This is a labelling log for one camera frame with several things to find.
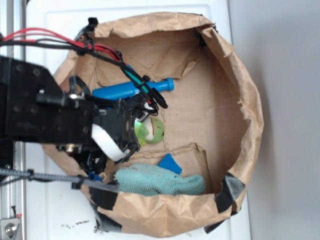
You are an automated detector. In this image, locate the red black wire bundle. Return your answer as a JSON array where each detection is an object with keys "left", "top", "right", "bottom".
[{"left": 0, "top": 27, "right": 169, "bottom": 110}]

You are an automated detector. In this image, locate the brown paper bag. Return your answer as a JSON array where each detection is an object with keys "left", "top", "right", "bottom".
[{"left": 41, "top": 11, "right": 265, "bottom": 238}]

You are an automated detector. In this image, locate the teal terry cloth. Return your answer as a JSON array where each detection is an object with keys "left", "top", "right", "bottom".
[{"left": 114, "top": 163, "right": 206, "bottom": 197}]

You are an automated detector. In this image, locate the blue sponge piece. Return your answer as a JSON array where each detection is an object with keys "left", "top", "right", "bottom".
[{"left": 158, "top": 153, "right": 182, "bottom": 175}]

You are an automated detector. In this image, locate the aluminium frame rail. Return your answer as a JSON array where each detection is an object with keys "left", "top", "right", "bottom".
[{"left": 0, "top": 0, "right": 28, "bottom": 240}]

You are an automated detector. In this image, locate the metal corner bracket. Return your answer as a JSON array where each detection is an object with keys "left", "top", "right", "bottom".
[{"left": 0, "top": 218, "right": 21, "bottom": 240}]

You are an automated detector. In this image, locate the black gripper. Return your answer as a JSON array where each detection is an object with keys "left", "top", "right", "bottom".
[{"left": 0, "top": 56, "right": 140, "bottom": 163}]

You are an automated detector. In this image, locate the grey braided cable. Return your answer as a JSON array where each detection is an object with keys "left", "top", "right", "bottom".
[{"left": 0, "top": 167, "right": 120, "bottom": 193}]

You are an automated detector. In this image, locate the green plush animal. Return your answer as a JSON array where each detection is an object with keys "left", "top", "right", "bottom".
[{"left": 134, "top": 116, "right": 165, "bottom": 147}]

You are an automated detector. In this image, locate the white ribbon cable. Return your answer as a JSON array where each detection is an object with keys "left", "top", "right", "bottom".
[{"left": 91, "top": 124, "right": 124, "bottom": 161}]

